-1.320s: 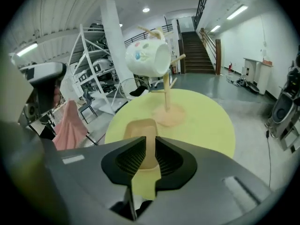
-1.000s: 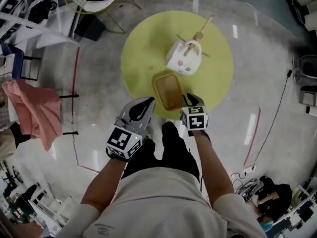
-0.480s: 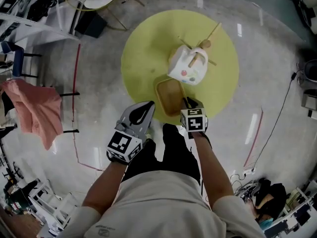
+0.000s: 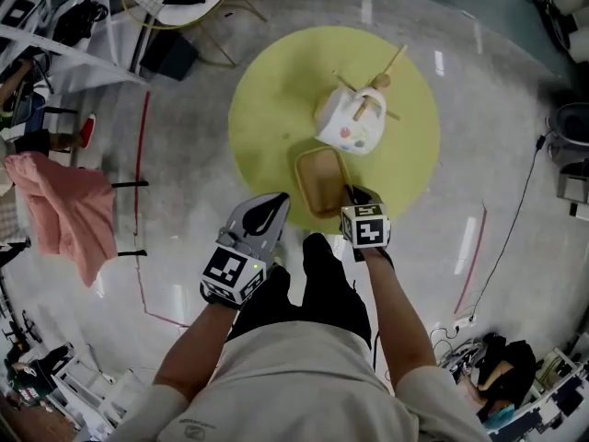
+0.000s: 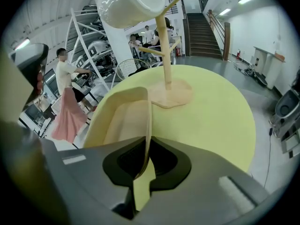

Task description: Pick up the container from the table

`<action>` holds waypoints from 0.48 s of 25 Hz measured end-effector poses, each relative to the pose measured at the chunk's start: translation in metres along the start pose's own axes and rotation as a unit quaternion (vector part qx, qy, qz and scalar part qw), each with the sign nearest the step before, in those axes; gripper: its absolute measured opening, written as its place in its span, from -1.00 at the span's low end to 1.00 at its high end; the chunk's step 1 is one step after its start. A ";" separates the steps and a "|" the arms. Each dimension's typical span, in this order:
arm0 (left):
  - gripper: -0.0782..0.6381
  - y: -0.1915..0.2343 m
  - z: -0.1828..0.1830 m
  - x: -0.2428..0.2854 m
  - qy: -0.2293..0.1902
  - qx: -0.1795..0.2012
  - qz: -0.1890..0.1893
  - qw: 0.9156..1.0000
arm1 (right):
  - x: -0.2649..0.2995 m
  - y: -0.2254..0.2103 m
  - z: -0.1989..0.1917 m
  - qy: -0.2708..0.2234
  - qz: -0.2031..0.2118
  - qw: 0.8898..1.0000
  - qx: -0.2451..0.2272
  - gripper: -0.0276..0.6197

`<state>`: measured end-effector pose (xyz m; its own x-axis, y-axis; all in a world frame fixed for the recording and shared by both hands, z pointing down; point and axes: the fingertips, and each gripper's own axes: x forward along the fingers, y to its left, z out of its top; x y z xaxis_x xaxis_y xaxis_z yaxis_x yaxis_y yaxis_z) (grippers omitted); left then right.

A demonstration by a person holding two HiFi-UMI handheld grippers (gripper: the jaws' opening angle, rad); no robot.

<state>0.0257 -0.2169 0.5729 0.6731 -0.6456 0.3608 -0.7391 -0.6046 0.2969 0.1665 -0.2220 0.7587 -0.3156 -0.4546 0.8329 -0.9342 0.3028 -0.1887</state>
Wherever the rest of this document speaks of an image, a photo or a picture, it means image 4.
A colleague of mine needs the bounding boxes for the brown rectangular tray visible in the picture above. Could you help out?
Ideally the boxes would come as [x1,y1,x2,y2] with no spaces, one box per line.
[294,145,356,219]

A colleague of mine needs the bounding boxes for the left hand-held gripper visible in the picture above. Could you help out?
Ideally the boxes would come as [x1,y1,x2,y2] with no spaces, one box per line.
[199,192,292,311]

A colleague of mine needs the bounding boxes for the teal cap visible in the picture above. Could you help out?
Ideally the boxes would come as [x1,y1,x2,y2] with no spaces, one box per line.
[481,404,515,428]

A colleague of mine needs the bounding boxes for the pink cloth on rack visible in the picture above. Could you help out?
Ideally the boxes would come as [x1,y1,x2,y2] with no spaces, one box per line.
[3,150,150,289]

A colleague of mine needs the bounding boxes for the white metal frame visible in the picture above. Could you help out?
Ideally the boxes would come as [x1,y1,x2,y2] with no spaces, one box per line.
[49,344,140,436]

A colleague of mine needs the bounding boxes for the person's beige shirt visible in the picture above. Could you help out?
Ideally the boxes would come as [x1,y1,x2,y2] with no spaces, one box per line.
[104,319,490,442]

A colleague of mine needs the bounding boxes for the wooden shelf unit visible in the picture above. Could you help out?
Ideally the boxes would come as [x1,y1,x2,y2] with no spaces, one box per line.
[555,160,589,224]

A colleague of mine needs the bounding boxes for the white dotted mug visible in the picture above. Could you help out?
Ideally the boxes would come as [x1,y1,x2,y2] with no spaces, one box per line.
[313,85,387,157]

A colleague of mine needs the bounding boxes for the wooden mug stand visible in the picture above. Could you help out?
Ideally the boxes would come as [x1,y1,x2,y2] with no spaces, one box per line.
[332,43,410,124]

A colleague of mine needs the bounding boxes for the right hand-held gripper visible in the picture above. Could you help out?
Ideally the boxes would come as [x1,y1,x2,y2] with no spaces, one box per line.
[339,184,393,251]

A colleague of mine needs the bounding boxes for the red floor tape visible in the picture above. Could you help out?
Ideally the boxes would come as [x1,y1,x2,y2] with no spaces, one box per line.
[132,89,191,330]
[453,202,489,317]

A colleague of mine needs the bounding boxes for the gold wire chair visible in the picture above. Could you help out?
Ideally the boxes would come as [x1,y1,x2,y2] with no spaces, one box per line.
[120,0,269,69]

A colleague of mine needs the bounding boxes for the person's right forearm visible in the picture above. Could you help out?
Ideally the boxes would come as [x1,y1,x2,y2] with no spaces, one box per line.
[362,245,439,382]

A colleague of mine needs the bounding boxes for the red shoe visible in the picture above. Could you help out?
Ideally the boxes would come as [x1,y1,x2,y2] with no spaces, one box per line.
[77,111,98,150]

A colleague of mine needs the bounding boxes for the person's left forearm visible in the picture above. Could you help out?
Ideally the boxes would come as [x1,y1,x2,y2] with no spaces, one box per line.
[153,298,241,403]

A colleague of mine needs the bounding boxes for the white metal shelf rack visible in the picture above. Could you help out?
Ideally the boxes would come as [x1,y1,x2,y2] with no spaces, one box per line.
[0,0,152,97]

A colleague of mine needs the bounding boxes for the round table with green cloth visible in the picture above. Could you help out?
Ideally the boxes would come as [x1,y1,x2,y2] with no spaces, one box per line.
[227,25,442,236]

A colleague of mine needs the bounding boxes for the black bag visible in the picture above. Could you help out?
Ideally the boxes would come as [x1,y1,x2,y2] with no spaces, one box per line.
[52,0,110,49]

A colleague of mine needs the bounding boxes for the person's black shorts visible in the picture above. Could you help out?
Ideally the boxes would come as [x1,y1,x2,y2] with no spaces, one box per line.
[226,231,374,351]

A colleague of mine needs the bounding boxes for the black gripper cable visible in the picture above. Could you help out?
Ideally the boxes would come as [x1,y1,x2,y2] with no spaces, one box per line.
[369,328,384,373]

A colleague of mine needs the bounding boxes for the black wrist strap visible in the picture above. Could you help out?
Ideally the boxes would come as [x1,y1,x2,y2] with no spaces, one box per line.
[201,289,244,312]

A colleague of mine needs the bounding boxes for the long black cable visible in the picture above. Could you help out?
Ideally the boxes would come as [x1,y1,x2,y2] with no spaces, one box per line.
[468,133,548,318]

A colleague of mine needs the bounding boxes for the dark square bin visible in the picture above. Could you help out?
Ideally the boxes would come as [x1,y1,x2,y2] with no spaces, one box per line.
[138,29,201,83]

